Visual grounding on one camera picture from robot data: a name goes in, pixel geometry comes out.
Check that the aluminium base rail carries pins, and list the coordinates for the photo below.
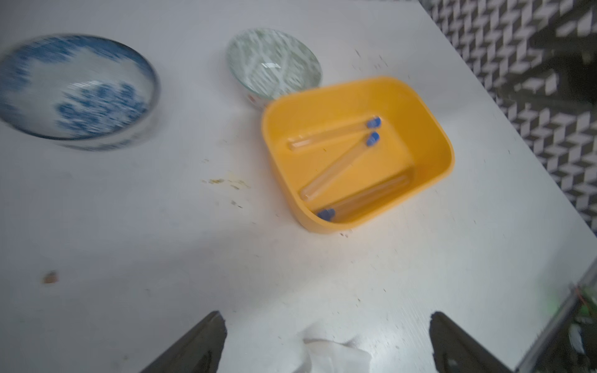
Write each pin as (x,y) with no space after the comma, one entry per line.
(548,338)

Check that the clear test tube blue cap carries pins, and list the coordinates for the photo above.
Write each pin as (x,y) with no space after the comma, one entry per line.
(305,141)

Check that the white wiping cloth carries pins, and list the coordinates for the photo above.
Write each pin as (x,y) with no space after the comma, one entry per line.
(327,356)

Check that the yellow plastic tub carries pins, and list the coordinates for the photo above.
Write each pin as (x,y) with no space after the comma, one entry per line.
(411,142)

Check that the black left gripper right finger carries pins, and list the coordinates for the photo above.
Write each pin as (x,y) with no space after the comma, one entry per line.
(454,350)

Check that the green patterned ceramic bowl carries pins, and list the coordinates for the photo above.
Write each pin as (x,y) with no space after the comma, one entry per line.
(269,64)

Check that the blue floral ceramic bowl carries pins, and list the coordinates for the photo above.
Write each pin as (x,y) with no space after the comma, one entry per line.
(79,91)

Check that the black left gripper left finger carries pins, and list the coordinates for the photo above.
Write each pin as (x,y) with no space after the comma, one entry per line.
(199,350)

